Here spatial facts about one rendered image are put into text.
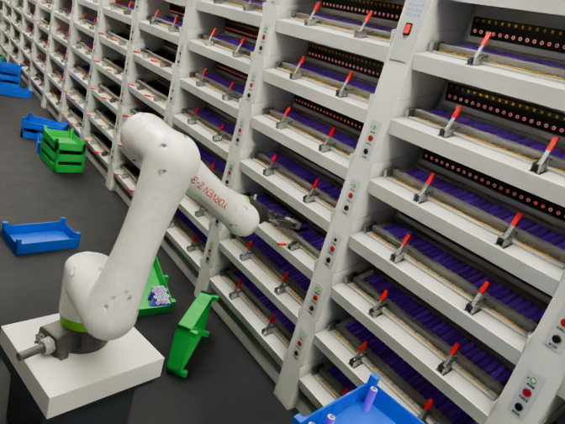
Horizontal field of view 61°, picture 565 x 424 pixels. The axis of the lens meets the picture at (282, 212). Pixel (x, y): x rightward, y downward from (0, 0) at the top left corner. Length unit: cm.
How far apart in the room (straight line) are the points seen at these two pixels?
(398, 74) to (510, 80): 34
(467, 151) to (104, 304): 97
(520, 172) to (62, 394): 120
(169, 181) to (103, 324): 37
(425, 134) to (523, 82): 28
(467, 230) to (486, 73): 40
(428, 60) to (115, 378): 120
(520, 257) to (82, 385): 110
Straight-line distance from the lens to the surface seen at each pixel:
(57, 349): 139
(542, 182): 124
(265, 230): 191
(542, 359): 128
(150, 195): 110
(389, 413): 128
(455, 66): 140
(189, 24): 261
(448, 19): 157
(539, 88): 128
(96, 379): 135
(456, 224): 134
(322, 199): 176
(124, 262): 115
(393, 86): 150
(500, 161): 128
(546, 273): 124
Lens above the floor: 124
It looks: 19 degrees down
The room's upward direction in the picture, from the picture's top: 17 degrees clockwise
